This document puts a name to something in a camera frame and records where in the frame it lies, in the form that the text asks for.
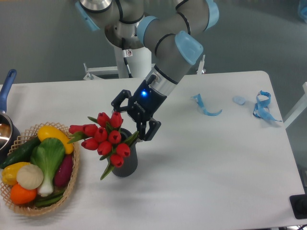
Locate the red tulip bouquet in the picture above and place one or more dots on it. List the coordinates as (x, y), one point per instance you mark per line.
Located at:
(104, 136)

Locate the dark grey ribbed vase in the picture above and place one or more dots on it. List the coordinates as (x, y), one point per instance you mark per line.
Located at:
(130, 162)

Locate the orange fruit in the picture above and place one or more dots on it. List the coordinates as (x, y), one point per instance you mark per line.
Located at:
(20, 195)

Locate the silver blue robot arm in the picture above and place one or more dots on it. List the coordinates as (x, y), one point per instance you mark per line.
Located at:
(161, 52)

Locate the woven wicker basket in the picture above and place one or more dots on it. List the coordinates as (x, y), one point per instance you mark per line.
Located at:
(31, 210)

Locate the green pea pods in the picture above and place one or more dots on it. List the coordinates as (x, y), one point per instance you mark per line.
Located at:
(49, 200)

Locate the blue handled saucepan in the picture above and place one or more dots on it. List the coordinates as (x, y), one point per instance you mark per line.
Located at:
(8, 131)

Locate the curved blue tape strip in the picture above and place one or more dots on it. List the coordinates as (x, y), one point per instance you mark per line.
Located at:
(198, 99)

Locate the green cucumber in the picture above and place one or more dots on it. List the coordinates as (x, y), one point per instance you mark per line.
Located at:
(22, 153)

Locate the black device at edge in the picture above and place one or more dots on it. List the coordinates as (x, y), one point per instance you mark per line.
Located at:
(299, 206)

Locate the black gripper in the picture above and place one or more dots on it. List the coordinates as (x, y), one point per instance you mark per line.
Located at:
(141, 107)

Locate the small blue tape piece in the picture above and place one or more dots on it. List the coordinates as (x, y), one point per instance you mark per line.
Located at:
(239, 100)

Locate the white frame at right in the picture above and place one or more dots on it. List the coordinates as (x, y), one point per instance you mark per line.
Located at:
(297, 109)

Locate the purple sweet potato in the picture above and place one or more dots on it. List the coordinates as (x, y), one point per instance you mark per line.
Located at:
(63, 174)

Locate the tangled blue tape strip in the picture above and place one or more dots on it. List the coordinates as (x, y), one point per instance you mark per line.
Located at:
(261, 107)

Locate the yellow bell pepper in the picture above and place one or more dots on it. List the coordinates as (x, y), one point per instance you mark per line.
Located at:
(9, 173)

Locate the white garlic bulb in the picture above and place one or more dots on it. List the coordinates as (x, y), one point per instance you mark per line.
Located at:
(30, 177)

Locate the green bok choy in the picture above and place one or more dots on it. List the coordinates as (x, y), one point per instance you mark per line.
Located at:
(48, 156)

